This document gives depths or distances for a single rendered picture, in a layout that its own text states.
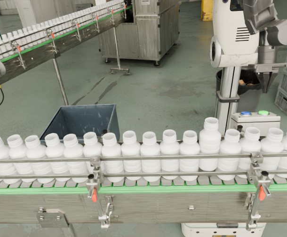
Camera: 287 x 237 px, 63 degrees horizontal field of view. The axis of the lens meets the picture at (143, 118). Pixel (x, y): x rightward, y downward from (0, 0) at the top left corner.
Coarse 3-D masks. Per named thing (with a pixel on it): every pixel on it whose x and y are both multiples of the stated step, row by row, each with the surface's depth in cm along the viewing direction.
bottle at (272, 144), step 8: (272, 128) 66; (272, 136) 64; (280, 136) 63; (264, 144) 66; (272, 144) 64; (280, 144) 65; (264, 152) 66; (272, 152) 65; (280, 152) 65; (264, 160) 67; (272, 160) 66; (264, 168) 68; (272, 168) 68; (272, 176) 70
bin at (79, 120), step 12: (60, 108) 129; (72, 108) 130; (84, 108) 130; (96, 108) 130; (108, 108) 129; (60, 120) 128; (72, 120) 135; (84, 120) 134; (96, 120) 134; (108, 120) 134; (48, 132) 114; (60, 132) 128; (72, 132) 140; (84, 132) 139; (96, 132) 139
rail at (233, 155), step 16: (0, 160) 70; (16, 160) 70; (32, 160) 69; (48, 160) 69; (64, 160) 69; (80, 160) 68; (112, 160) 68; (0, 176) 74; (16, 176) 73; (32, 176) 73; (48, 176) 73; (64, 176) 72; (80, 176) 72; (112, 176) 72; (128, 176) 71; (144, 176) 71
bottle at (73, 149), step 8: (64, 136) 69; (72, 136) 70; (64, 144) 69; (72, 144) 68; (80, 144) 72; (64, 152) 69; (72, 152) 68; (80, 152) 69; (72, 168) 71; (80, 168) 72
